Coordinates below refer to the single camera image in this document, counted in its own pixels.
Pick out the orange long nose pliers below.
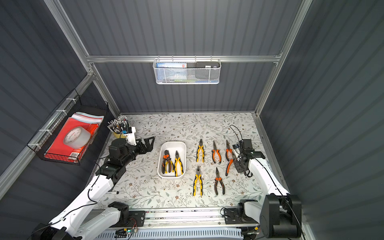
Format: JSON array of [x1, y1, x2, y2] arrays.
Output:
[[214, 168, 225, 195]]

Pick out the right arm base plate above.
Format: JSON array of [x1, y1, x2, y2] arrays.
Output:
[[220, 208, 258, 225]]

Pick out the aluminium front rail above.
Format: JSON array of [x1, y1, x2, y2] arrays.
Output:
[[129, 201, 266, 230]]

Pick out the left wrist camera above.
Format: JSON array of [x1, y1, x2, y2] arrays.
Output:
[[121, 127, 137, 146]]

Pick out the orange black pliers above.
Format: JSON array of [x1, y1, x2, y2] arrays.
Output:
[[162, 150, 175, 174]]

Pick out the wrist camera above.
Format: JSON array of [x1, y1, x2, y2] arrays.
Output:
[[121, 127, 137, 146], [233, 139, 254, 153]]

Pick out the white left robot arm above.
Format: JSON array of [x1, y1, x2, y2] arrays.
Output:
[[29, 137, 155, 240]]

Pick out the black device in basket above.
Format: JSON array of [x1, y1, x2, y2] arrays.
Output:
[[196, 62, 221, 69]]

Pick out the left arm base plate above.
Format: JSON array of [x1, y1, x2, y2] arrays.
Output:
[[112, 211, 146, 228]]

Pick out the blue box in basket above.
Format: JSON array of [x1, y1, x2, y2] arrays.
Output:
[[156, 63, 188, 69]]

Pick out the white mesh wall basket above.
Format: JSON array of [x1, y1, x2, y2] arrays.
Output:
[[153, 60, 222, 85]]

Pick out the white ventilated cable duct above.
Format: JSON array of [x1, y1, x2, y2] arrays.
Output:
[[96, 228, 244, 240]]

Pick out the small circuit board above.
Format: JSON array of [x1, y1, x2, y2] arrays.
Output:
[[115, 228, 138, 240]]

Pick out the bundle of pens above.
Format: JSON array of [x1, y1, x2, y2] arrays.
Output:
[[107, 116, 129, 134]]

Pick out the orange handled cutting pliers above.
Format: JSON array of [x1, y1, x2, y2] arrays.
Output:
[[212, 141, 222, 164]]

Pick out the small yellow handled pliers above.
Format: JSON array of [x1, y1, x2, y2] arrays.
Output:
[[196, 139, 205, 163]]

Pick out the black wire wall basket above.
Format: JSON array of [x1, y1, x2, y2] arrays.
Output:
[[27, 92, 109, 165]]

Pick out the large yellow black pliers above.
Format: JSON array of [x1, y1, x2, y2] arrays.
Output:
[[193, 166, 203, 196]]

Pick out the floral table mat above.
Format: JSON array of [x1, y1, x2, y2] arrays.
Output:
[[96, 113, 265, 210]]

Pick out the white plastic storage box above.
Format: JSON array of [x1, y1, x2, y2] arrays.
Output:
[[158, 141, 187, 180]]

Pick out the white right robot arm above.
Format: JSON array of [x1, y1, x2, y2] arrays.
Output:
[[235, 148, 304, 239]]

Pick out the clear tape roll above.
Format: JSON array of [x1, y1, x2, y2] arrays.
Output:
[[63, 127, 91, 149]]

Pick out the yellow pen holder cup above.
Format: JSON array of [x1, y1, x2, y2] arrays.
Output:
[[113, 131, 127, 139]]

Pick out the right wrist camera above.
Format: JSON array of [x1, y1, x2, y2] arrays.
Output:
[[233, 139, 254, 153]]

